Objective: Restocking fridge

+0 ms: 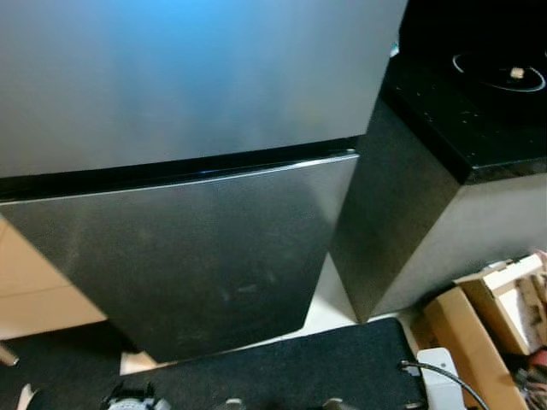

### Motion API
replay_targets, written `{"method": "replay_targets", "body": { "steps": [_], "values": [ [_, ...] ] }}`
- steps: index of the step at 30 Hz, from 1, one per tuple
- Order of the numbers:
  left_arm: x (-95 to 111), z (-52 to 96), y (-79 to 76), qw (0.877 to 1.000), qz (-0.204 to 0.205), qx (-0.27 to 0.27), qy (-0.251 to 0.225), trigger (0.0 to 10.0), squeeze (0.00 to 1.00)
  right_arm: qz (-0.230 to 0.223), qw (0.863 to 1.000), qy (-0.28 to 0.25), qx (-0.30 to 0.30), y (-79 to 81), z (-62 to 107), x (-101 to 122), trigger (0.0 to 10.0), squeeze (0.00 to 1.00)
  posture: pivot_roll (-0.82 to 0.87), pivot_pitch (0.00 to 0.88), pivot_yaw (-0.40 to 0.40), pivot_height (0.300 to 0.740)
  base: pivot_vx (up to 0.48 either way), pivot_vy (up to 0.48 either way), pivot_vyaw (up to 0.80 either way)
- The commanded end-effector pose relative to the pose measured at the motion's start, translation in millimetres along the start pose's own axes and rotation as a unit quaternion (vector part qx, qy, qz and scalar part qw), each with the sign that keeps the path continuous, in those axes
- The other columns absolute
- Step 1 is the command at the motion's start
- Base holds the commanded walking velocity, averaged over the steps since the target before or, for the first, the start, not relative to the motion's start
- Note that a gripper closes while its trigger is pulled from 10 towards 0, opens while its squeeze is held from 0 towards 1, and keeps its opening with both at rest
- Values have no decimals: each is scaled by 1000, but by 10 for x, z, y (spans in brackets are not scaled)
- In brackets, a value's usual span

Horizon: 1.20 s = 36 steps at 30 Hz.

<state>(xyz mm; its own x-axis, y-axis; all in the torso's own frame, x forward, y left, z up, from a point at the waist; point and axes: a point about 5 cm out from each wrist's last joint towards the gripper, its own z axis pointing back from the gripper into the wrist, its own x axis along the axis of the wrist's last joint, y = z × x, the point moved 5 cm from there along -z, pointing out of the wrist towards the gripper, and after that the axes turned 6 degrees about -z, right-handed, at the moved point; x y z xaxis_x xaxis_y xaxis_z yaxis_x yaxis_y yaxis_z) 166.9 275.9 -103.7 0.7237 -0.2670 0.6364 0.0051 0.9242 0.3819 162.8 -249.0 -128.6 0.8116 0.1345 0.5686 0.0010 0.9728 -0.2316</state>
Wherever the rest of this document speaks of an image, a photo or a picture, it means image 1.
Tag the silver fridge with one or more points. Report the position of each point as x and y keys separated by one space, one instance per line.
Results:
x=171 y=102

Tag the black kitchen counter cabinet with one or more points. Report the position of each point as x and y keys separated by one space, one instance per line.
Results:
x=427 y=231

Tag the small beige block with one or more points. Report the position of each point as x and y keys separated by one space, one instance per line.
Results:
x=516 y=73

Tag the flat brown cardboard box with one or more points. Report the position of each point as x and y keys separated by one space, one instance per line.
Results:
x=453 y=342

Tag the green white brush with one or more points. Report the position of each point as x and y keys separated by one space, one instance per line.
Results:
x=394 y=49

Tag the grey right robot foot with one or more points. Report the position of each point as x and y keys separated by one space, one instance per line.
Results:
x=338 y=404

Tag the grey robot foot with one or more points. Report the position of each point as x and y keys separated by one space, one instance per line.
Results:
x=229 y=404
x=338 y=404

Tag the grey left robot foot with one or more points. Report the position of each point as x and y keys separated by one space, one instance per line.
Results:
x=229 y=404

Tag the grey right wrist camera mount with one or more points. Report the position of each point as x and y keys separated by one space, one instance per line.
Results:
x=440 y=376

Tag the grey-blue left wrist camera mount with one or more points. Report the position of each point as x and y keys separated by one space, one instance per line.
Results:
x=132 y=397

